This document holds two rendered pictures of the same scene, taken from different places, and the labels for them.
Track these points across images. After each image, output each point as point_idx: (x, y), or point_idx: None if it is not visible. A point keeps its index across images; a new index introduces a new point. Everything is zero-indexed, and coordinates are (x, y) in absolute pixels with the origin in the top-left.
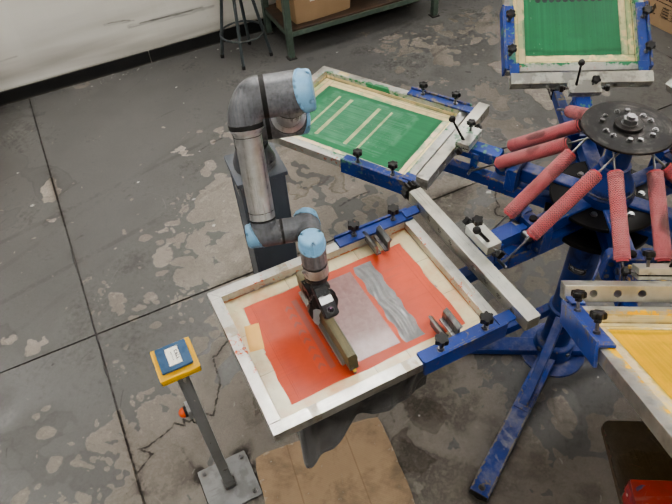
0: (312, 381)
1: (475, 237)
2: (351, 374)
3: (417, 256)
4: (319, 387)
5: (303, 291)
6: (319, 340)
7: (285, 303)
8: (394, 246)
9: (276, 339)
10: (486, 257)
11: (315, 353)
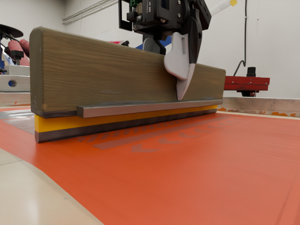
0: (274, 120)
1: (29, 68)
2: (219, 113)
3: (3, 107)
4: (271, 118)
5: (163, 8)
6: (198, 122)
7: (117, 156)
8: None
9: (279, 146)
10: None
11: (227, 122)
